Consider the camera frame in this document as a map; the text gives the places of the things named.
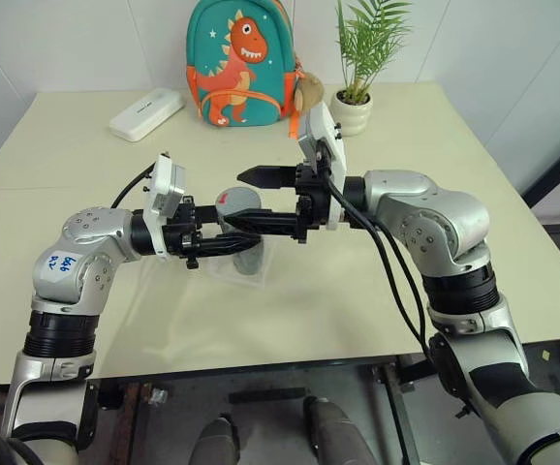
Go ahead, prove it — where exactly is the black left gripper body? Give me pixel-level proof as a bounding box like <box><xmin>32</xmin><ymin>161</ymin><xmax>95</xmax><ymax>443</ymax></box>
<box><xmin>163</xmin><ymin>195</ymin><xmax>203</xmax><ymax>270</ymax></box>

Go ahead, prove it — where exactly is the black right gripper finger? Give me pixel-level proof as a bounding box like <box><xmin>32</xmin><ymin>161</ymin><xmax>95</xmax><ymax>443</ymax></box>
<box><xmin>236</xmin><ymin>165</ymin><xmax>298</xmax><ymax>191</ymax></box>
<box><xmin>223</xmin><ymin>209</ymin><xmax>301</xmax><ymax>238</ymax></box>

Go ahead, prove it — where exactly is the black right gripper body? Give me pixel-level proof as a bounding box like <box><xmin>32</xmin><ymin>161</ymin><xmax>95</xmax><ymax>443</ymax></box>
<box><xmin>293</xmin><ymin>161</ymin><xmax>335</xmax><ymax>244</ymax></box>

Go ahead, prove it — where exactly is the grey jar lid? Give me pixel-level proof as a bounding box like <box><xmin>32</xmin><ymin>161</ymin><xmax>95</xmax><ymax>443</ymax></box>
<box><xmin>214</xmin><ymin>186</ymin><xmax>263</xmax><ymax>222</ymax></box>

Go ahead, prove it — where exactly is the clear plastic box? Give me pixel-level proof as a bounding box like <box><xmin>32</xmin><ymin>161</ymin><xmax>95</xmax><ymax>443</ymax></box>
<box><xmin>205</xmin><ymin>236</ymin><xmax>274</xmax><ymax>288</ymax></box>

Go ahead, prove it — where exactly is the white ribbed plant pot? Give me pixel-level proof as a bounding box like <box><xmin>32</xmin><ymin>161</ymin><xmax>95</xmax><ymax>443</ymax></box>
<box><xmin>329</xmin><ymin>89</ymin><xmax>374</xmax><ymax>138</ymax></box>

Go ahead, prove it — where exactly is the brown plush toy pendant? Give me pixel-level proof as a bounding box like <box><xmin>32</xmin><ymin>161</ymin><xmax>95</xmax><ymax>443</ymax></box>
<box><xmin>293</xmin><ymin>72</ymin><xmax>327</xmax><ymax>114</ymax></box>

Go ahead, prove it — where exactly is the teal dinosaur backpack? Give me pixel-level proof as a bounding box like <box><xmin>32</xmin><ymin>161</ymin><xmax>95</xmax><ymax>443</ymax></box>
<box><xmin>185</xmin><ymin>0</ymin><xmax>306</xmax><ymax>142</ymax></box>

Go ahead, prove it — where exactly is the white oblong case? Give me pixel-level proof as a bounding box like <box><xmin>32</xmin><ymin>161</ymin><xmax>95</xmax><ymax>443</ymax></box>
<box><xmin>109</xmin><ymin>88</ymin><xmax>185</xmax><ymax>143</ymax></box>

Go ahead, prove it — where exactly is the green palm plant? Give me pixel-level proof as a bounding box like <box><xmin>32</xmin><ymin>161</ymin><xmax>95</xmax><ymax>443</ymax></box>
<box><xmin>335</xmin><ymin>0</ymin><xmax>413</xmax><ymax>104</ymax></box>

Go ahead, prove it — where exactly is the rusty brown table leg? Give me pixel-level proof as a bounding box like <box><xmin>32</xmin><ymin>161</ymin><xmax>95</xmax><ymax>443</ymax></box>
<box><xmin>113</xmin><ymin>381</ymin><xmax>155</xmax><ymax>465</ymax></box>

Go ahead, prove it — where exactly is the dark grey rounded shape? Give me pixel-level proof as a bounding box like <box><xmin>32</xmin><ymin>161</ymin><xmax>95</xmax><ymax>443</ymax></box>
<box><xmin>197</xmin><ymin>415</ymin><xmax>240</xmax><ymax>465</ymax></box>
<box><xmin>303</xmin><ymin>396</ymin><xmax>384</xmax><ymax>465</ymax></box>

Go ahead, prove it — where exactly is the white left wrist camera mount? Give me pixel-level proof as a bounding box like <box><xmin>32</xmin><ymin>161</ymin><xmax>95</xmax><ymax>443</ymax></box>
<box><xmin>142</xmin><ymin>153</ymin><xmax>187</xmax><ymax>264</ymax></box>

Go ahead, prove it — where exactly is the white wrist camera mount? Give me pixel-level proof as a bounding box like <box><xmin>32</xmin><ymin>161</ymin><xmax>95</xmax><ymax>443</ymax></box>
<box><xmin>142</xmin><ymin>153</ymin><xmax>187</xmax><ymax>264</ymax></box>
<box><xmin>296</xmin><ymin>102</ymin><xmax>354</xmax><ymax>232</ymax></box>

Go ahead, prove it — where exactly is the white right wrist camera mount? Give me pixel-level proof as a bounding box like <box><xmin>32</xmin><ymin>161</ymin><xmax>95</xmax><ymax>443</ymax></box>
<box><xmin>296</xmin><ymin>102</ymin><xmax>354</xmax><ymax>232</ymax></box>

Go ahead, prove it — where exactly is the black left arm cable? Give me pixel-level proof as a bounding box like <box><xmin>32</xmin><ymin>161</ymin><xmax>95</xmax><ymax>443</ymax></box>
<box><xmin>111</xmin><ymin>164</ymin><xmax>159</xmax><ymax>209</ymax></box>

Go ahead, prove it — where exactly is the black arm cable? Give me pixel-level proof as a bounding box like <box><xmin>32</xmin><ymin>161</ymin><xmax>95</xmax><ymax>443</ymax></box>
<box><xmin>111</xmin><ymin>164</ymin><xmax>159</xmax><ymax>209</ymax></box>
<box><xmin>330</xmin><ymin>188</ymin><xmax>432</xmax><ymax>322</ymax></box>
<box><xmin>323</xmin><ymin>167</ymin><xmax>437</xmax><ymax>360</ymax></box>

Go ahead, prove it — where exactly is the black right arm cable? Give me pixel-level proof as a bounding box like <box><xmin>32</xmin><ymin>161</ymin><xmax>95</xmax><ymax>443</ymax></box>
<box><xmin>323</xmin><ymin>167</ymin><xmax>437</xmax><ymax>360</ymax></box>
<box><xmin>330</xmin><ymin>188</ymin><xmax>432</xmax><ymax>322</ymax></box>

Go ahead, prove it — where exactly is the black table frame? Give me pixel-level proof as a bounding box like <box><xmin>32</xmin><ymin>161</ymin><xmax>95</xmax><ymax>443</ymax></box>
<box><xmin>366</xmin><ymin>354</ymin><xmax>437</xmax><ymax>465</ymax></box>

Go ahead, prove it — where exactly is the black metal side frame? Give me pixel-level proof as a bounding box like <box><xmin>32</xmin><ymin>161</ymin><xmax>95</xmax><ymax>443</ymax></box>
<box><xmin>520</xmin><ymin>123</ymin><xmax>560</xmax><ymax>210</ymax></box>

